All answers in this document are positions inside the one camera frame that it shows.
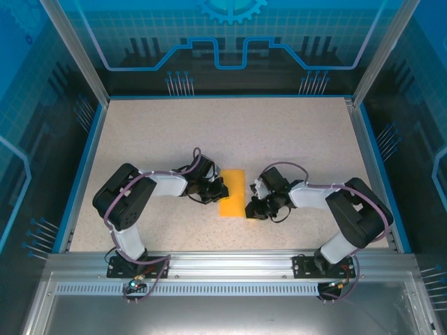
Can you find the orange paper sheet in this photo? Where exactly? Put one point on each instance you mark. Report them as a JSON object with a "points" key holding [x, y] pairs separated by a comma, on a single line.
{"points": [[232, 199]]}

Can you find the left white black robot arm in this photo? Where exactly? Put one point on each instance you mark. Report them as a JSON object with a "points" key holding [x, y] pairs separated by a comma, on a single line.
{"points": [[167, 186]]}

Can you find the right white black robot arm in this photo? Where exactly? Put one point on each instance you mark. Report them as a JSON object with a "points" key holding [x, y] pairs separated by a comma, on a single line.
{"points": [[311, 199]]}

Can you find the aluminium mounting beam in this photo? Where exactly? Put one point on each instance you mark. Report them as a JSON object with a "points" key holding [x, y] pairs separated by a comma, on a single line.
{"points": [[227, 265]]}

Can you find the grey metal tray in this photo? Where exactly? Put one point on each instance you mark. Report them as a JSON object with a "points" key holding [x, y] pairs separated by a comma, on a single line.
{"points": [[227, 314]]}

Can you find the blue table edge trim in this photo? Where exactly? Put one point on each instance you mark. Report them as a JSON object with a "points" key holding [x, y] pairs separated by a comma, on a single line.
{"points": [[386, 167], [82, 174]]}

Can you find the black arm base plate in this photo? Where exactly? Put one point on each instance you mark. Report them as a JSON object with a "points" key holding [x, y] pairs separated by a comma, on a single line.
{"points": [[300, 267], [115, 270]]}

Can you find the aluminium side rail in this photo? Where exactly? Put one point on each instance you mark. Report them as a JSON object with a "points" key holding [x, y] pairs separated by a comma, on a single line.
{"points": [[370, 157]]}

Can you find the aluminium frame post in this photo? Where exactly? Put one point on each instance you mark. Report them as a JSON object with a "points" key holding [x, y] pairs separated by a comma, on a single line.
{"points": [[380, 59], [80, 59]]}

